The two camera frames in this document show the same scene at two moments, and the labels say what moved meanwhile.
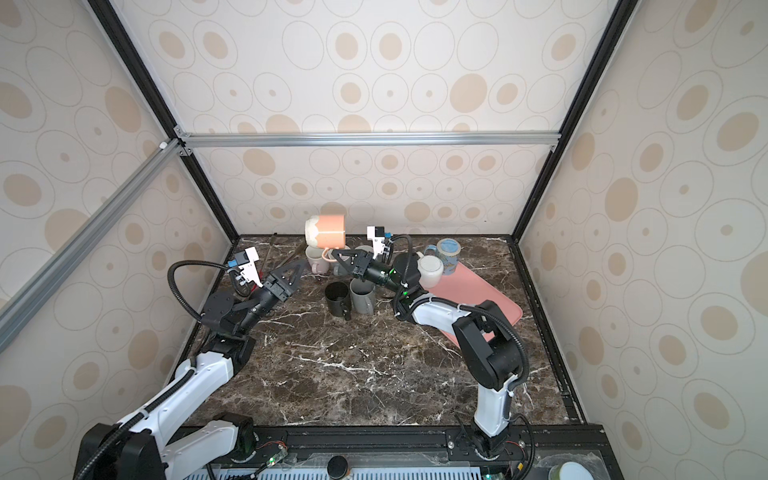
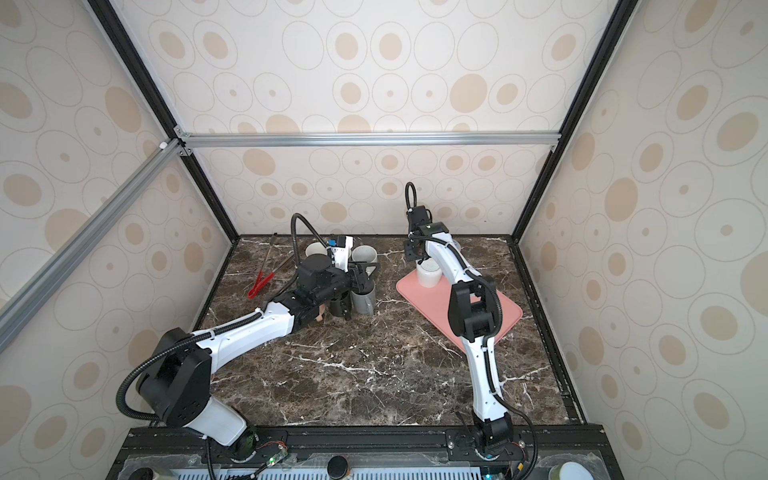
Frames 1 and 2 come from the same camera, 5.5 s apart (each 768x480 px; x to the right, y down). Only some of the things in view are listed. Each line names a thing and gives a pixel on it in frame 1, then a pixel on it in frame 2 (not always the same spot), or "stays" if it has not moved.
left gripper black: x=285 y=290 -> x=363 y=284
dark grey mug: x=362 y=296 stays
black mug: x=338 y=299 stays
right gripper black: x=363 y=264 -> x=411 y=254
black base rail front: x=412 y=452 stays
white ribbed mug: x=431 y=269 stays
